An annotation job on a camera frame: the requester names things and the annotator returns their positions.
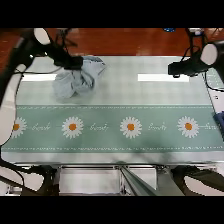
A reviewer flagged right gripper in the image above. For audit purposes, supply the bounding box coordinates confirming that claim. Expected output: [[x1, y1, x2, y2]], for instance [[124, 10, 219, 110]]
[[167, 60, 194, 78]]

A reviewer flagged dark blue garment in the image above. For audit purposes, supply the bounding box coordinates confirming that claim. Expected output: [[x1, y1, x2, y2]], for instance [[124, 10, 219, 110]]
[[213, 111, 224, 133]]

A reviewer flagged light blue garment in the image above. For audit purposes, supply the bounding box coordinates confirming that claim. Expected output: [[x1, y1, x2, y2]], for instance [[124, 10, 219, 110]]
[[52, 54, 107, 100]]

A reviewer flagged black cable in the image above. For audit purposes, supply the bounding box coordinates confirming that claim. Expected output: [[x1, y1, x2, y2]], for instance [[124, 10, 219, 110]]
[[203, 70, 224, 93]]

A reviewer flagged silver frame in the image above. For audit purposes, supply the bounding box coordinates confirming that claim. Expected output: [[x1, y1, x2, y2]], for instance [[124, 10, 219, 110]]
[[0, 161, 224, 197]]

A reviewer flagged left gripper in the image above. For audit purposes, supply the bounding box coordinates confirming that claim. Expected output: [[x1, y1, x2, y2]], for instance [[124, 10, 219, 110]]
[[62, 55, 85, 71]]

